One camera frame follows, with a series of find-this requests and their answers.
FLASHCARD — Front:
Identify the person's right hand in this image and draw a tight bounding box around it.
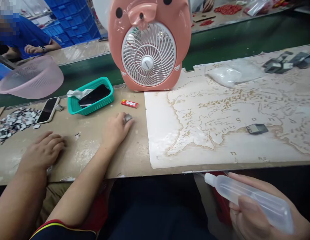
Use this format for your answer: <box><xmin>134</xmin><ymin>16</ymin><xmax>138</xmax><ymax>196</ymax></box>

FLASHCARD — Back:
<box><xmin>227</xmin><ymin>172</ymin><xmax>310</xmax><ymax>240</ymax></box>

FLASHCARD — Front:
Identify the person's left hand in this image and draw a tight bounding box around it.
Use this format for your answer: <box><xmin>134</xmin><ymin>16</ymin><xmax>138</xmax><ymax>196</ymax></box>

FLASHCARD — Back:
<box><xmin>102</xmin><ymin>112</ymin><xmax>135</xmax><ymax>148</ymax></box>

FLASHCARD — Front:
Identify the clear plastic squeeze bottle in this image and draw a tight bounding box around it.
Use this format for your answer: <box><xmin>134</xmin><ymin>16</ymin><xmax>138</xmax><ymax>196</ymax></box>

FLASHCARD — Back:
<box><xmin>204</xmin><ymin>172</ymin><xmax>295</xmax><ymax>234</ymax></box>

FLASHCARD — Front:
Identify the red lighter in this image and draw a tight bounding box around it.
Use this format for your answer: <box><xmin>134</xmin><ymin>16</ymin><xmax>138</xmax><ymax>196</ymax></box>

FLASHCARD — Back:
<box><xmin>120</xmin><ymin>99</ymin><xmax>139</xmax><ymax>109</ymax></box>

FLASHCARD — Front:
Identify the teal plastic basket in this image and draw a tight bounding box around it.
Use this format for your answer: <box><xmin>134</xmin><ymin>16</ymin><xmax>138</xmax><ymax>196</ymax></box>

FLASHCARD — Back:
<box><xmin>67</xmin><ymin>77</ymin><xmax>114</xmax><ymax>116</ymax></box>

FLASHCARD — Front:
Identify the black smartphone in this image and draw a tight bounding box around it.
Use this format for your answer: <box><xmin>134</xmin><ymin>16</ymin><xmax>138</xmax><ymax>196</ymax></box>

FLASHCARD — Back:
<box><xmin>78</xmin><ymin>84</ymin><xmax>112</xmax><ymax>109</ymax></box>

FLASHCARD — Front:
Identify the crumpled white tissue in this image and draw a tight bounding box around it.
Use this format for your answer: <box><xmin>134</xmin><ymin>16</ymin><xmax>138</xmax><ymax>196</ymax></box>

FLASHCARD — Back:
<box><xmin>66</xmin><ymin>88</ymin><xmax>94</xmax><ymax>99</ymax></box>

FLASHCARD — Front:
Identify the pink pig-shaped fan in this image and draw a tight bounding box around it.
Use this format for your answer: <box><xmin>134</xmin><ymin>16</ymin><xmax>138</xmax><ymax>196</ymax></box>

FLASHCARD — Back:
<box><xmin>107</xmin><ymin>0</ymin><xmax>192</xmax><ymax>93</ymax></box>

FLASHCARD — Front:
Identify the smartphone in white case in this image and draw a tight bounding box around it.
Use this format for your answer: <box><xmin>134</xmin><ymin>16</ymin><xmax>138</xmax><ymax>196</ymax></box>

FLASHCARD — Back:
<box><xmin>36</xmin><ymin>97</ymin><xmax>61</xmax><ymax>125</ymax></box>

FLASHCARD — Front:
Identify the pink plastic colander basket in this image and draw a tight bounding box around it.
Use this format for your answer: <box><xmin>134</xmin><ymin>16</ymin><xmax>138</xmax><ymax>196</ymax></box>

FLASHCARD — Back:
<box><xmin>0</xmin><ymin>55</ymin><xmax>65</xmax><ymax>100</ymax></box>

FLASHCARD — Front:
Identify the beige map-printed mat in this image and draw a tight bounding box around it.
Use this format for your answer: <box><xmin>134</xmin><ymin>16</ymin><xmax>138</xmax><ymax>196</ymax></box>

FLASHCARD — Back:
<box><xmin>143</xmin><ymin>44</ymin><xmax>310</xmax><ymax>169</ymax></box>

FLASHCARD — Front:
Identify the stack of blue crates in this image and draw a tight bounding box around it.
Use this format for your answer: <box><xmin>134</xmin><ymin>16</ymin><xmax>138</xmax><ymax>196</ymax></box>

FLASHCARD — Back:
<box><xmin>41</xmin><ymin>0</ymin><xmax>102</xmax><ymax>48</ymax></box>

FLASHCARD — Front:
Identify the pile of small black-white chips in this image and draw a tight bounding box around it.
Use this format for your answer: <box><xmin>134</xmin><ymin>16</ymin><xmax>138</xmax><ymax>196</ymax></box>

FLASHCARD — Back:
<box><xmin>0</xmin><ymin>107</ymin><xmax>42</xmax><ymax>147</ymax></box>

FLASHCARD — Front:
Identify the clear bag of white parts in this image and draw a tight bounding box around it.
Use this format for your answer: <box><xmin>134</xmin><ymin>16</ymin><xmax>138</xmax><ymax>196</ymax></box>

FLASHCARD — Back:
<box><xmin>207</xmin><ymin>59</ymin><xmax>266</xmax><ymax>88</ymax></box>

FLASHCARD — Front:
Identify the green conveyor belt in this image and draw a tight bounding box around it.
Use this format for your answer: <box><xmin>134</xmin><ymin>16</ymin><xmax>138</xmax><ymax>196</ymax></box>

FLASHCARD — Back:
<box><xmin>0</xmin><ymin>10</ymin><xmax>310</xmax><ymax>108</ymax></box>

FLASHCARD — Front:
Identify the single dark grey casing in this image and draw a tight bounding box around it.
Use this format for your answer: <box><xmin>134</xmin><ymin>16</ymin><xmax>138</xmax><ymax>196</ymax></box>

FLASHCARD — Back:
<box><xmin>246</xmin><ymin>123</ymin><xmax>269</xmax><ymax>135</ymax></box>

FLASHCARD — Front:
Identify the pile of red parts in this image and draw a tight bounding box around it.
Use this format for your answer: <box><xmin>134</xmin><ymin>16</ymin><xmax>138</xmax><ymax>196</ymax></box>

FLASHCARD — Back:
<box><xmin>214</xmin><ymin>3</ymin><xmax>243</xmax><ymax>15</ymax></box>

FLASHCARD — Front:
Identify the pile of dark grey parts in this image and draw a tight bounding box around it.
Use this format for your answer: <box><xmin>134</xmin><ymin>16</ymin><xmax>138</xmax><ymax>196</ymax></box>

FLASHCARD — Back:
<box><xmin>262</xmin><ymin>51</ymin><xmax>310</xmax><ymax>74</ymax></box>

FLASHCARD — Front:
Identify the clear bag with red parts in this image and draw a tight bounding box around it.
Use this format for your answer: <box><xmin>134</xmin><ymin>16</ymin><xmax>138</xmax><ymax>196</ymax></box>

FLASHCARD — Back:
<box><xmin>246</xmin><ymin>0</ymin><xmax>291</xmax><ymax>17</ymax></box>

